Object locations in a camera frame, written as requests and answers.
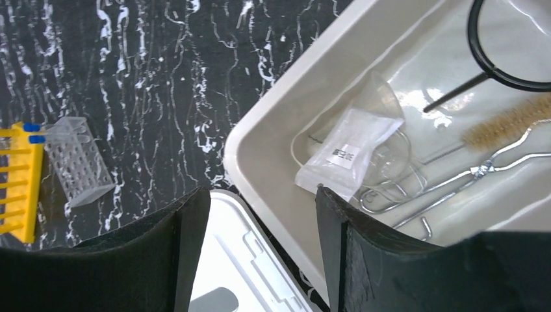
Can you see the white bin lid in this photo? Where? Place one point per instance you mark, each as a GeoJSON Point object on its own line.
{"type": "Point", "coordinates": [239, 269]}

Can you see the white plastic bin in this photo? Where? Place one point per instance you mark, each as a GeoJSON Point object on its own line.
{"type": "Point", "coordinates": [452, 65]}

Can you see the white paper packet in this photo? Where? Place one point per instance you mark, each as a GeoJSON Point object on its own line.
{"type": "Point", "coordinates": [342, 161]}

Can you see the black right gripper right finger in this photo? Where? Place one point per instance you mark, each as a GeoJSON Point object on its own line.
{"type": "Point", "coordinates": [370, 266]}

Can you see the brown test tube brush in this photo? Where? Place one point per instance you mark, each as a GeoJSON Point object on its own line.
{"type": "Point", "coordinates": [502, 128]}

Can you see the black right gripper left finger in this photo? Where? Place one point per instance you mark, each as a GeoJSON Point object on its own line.
{"type": "Point", "coordinates": [147, 265]}

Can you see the yellow test tube rack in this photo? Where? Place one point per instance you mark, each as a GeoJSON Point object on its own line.
{"type": "Point", "coordinates": [20, 190]}

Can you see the small glass beaker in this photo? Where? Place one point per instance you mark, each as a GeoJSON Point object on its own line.
{"type": "Point", "coordinates": [389, 161]}

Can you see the clear plastic tube rack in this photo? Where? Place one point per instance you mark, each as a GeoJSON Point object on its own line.
{"type": "Point", "coordinates": [75, 156]}

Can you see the blue capped tube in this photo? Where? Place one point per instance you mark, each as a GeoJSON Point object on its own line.
{"type": "Point", "coordinates": [31, 127]}
{"type": "Point", "coordinates": [36, 139]}

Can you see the metal crucible tongs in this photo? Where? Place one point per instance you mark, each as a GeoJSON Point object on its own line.
{"type": "Point", "coordinates": [475, 173]}

